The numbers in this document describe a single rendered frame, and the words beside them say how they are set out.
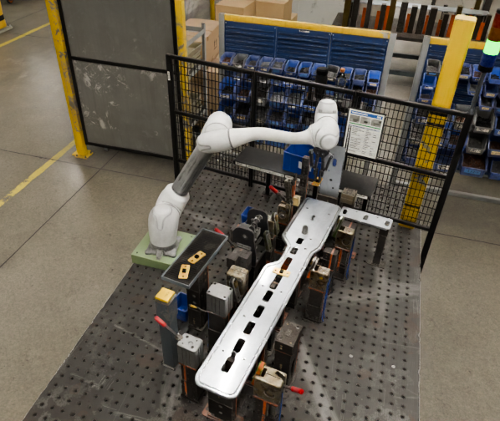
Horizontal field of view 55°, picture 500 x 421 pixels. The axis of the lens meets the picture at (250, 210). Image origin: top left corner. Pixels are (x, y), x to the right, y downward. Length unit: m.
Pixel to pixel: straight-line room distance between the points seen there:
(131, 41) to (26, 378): 2.78
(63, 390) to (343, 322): 1.37
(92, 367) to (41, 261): 1.84
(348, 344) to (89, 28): 3.46
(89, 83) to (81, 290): 2.05
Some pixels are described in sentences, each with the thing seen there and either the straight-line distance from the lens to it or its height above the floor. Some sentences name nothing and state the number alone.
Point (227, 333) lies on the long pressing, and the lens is 2.11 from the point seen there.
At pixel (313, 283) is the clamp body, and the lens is 2.39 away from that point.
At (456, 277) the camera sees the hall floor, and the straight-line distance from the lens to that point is 4.15.
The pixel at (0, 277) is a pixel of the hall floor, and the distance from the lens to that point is 4.12.
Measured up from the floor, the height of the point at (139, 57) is 1.14.
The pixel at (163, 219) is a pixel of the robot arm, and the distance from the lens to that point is 2.69.
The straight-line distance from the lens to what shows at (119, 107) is 4.87.
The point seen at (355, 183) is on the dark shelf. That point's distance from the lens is 3.01.
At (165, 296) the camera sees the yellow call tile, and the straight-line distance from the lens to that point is 2.04.
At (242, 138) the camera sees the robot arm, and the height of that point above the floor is 1.50.
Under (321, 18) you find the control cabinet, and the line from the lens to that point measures 8.95.
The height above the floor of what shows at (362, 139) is 1.27.
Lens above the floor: 2.64
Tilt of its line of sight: 37 degrees down
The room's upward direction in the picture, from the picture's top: 2 degrees clockwise
